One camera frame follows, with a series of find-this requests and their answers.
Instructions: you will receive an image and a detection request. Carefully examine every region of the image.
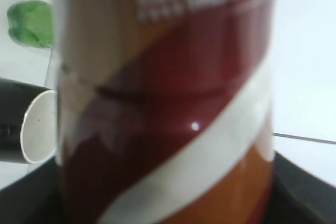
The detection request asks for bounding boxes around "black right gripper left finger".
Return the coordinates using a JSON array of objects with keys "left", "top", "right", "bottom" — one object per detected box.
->
[{"left": 1, "top": 159, "right": 61, "bottom": 223}]

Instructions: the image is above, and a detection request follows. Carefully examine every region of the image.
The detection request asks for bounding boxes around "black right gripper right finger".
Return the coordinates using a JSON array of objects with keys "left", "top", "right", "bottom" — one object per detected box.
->
[{"left": 270, "top": 153, "right": 335, "bottom": 223}]

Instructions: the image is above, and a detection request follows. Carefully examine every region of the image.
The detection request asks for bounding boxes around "brown Nescafe coffee bottle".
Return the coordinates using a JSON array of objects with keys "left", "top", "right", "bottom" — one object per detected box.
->
[{"left": 52, "top": 0, "right": 274, "bottom": 223}]

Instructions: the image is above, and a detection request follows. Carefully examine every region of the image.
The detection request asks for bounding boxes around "black ceramic mug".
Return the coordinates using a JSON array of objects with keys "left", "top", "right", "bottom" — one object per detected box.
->
[{"left": 1, "top": 78, "right": 57, "bottom": 164}]

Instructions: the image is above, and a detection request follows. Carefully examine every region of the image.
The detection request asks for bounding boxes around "green soda bottle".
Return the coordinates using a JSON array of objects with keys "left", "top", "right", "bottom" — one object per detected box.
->
[{"left": 6, "top": 0, "right": 54, "bottom": 49}]

